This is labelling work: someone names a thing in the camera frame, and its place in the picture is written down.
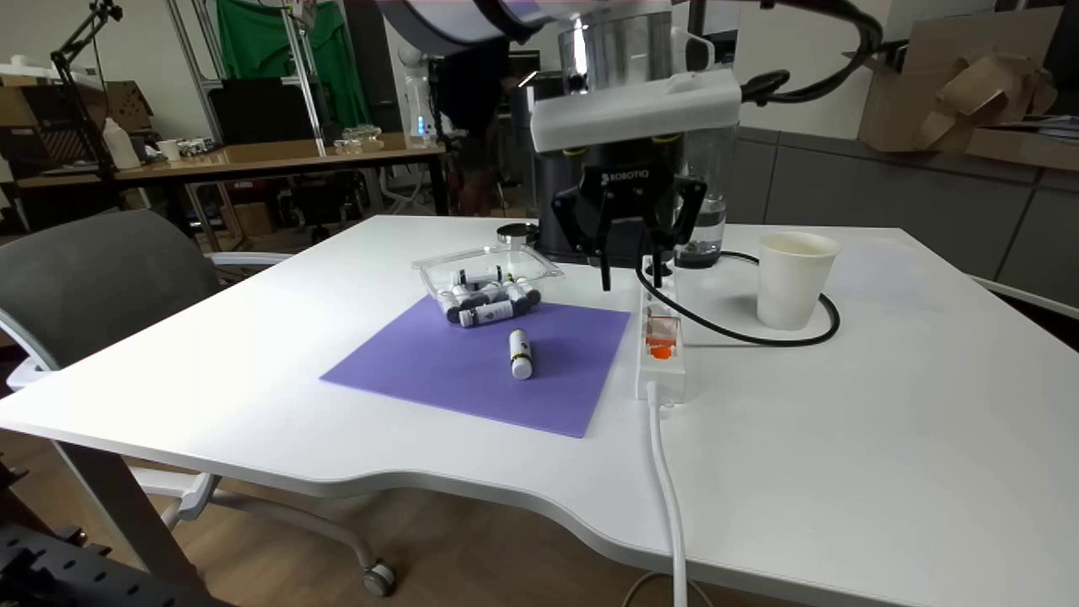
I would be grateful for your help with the cardboard box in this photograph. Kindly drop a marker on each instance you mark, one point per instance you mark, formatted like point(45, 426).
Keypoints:
point(960, 77)

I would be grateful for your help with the pile of white batteries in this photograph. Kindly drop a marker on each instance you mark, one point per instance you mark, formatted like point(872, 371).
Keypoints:
point(488, 297)

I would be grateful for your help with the wooden background desk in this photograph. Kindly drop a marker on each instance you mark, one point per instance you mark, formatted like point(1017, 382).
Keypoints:
point(260, 161)

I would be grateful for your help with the clear water tank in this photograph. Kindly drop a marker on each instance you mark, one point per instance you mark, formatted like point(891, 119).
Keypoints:
point(710, 237)

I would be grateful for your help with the grey office chair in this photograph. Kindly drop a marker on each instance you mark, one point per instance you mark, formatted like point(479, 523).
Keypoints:
point(78, 288)

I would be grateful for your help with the black coffee machine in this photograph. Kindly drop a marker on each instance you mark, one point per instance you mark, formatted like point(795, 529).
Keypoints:
point(559, 171)

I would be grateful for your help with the single white battery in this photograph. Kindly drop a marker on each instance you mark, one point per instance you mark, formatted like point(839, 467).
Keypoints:
point(522, 355)

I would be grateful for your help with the green cloth backdrop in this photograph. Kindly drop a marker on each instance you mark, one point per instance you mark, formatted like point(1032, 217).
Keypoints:
point(255, 45)

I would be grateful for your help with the white extension cord power strip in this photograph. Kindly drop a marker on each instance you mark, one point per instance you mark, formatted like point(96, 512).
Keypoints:
point(663, 371)

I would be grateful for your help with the white paper cup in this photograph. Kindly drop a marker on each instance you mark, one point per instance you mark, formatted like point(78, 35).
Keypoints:
point(791, 278)

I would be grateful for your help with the purple paper mat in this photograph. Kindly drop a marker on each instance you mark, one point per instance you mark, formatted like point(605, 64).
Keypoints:
point(423, 358)

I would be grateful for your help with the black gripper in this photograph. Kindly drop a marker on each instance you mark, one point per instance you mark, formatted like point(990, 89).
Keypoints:
point(626, 200)

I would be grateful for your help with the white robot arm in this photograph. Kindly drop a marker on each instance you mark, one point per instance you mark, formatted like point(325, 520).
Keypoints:
point(623, 41)

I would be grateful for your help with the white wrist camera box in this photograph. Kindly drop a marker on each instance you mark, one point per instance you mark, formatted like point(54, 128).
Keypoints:
point(650, 110)

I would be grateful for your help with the clear plastic battery tray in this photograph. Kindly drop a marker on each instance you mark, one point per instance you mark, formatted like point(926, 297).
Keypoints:
point(482, 266)

